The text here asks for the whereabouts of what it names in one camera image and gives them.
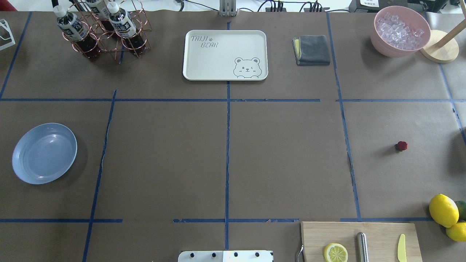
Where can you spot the yellow plastic knife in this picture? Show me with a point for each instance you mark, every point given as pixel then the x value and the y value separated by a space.
pixel 401 248

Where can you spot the cream bear tray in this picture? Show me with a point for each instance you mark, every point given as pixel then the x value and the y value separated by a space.
pixel 225 55

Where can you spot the tea bottle left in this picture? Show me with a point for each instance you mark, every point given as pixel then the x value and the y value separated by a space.
pixel 76 32

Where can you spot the grey folded cloth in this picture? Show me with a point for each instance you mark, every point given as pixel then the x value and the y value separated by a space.
pixel 311 50

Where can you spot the lemon half slice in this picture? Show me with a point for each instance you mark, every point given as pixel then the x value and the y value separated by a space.
pixel 335 252

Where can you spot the blue round plate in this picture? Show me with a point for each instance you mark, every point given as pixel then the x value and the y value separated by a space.
pixel 44 153

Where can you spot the tea bottle right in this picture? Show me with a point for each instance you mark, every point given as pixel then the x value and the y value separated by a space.
pixel 123 24

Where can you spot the tea bottle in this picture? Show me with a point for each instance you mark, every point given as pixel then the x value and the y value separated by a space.
pixel 101 13
pixel 123 24
pixel 76 32

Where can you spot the copper wire bottle rack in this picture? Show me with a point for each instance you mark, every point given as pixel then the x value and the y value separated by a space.
pixel 107 44

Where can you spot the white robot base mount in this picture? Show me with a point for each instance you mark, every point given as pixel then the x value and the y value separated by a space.
pixel 226 256

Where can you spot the large yellow lemon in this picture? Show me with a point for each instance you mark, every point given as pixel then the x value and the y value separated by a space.
pixel 443 210

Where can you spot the steel knife handle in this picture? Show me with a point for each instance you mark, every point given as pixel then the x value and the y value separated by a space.
pixel 362 247

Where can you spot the small yellow lemon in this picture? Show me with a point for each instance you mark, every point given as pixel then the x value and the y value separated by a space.
pixel 457 232

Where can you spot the pink bowl of ice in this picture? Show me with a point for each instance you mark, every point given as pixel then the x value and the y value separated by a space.
pixel 399 31

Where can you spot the red strawberry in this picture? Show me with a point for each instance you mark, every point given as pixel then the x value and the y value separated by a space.
pixel 401 146

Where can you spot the tea bottle back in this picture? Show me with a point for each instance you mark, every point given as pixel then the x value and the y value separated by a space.
pixel 101 13

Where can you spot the wooden round stand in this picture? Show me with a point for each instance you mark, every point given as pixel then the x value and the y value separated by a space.
pixel 442 47

